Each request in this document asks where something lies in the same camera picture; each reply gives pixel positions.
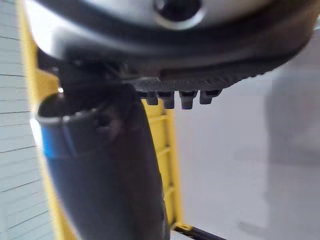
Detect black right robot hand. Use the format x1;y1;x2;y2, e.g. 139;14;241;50
22;0;320;240

